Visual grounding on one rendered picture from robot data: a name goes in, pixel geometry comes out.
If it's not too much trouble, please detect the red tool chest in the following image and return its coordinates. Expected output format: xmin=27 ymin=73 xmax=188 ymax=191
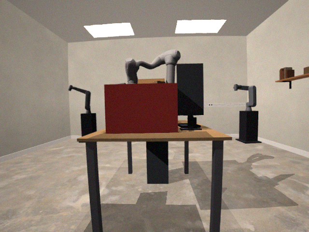
xmin=104 ymin=83 xmax=178 ymax=134

